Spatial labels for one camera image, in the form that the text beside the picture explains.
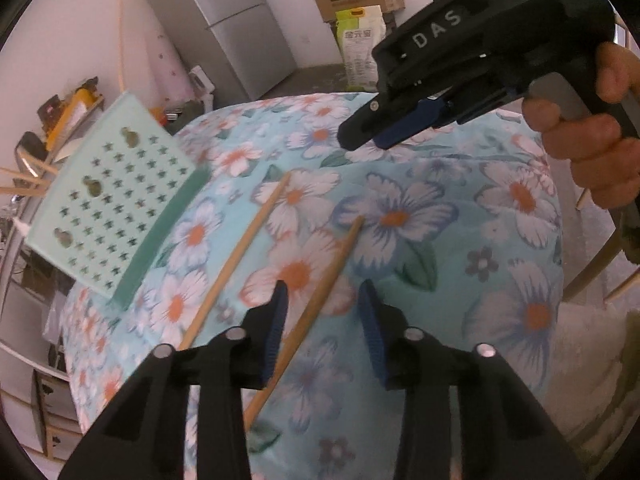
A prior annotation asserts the white plastic stool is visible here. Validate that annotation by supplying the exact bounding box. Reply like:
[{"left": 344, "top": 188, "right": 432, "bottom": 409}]
[{"left": 190, "top": 66, "right": 216, "bottom": 108}]

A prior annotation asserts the pink rolled mat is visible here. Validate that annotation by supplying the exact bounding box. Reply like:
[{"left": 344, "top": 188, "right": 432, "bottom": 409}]
[{"left": 142, "top": 25, "right": 193, "bottom": 111}]

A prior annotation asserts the light wooden chair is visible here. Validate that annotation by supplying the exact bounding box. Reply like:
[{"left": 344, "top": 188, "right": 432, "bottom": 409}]
[{"left": 564, "top": 187, "right": 640, "bottom": 306}]

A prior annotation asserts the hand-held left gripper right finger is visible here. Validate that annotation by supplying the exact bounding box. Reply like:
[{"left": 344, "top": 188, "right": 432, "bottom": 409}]
[{"left": 357, "top": 279, "right": 586, "bottom": 480}]

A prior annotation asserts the silver refrigerator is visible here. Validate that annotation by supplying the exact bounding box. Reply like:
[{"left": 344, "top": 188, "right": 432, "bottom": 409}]
[{"left": 139, "top": 0, "right": 298, "bottom": 103}]

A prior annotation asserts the white green rice bag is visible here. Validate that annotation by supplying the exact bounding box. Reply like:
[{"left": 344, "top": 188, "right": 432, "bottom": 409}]
[{"left": 335, "top": 5, "right": 388, "bottom": 92}]

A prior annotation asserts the pink fluffy rug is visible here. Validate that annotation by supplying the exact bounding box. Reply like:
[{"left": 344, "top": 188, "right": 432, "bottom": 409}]
[{"left": 542, "top": 295, "right": 640, "bottom": 466}]

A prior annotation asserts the person's right hand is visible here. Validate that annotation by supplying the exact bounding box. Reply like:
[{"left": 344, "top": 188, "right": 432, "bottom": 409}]
[{"left": 521, "top": 41, "right": 640, "bottom": 211}]

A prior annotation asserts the yellow plastic bag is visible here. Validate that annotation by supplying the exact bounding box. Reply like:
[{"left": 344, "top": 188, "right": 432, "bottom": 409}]
[{"left": 47, "top": 87, "right": 103, "bottom": 151}]

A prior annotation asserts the floral blue blanket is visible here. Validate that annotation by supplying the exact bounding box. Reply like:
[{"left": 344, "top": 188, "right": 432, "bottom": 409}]
[{"left": 60, "top": 91, "right": 566, "bottom": 480}]

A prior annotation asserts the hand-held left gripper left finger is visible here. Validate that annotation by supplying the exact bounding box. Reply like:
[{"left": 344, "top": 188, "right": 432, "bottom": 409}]
[{"left": 57, "top": 280, "right": 290, "bottom": 480}]

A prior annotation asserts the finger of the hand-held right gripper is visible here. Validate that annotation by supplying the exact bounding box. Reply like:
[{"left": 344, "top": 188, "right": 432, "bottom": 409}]
[
  {"left": 377, "top": 99, "right": 453, "bottom": 150},
  {"left": 337, "top": 94, "right": 432, "bottom": 151}
]

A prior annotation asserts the mint green utensil holder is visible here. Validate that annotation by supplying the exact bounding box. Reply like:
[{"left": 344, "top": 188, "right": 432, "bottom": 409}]
[{"left": 25, "top": 91, "right": 211, "bottom": 311}]

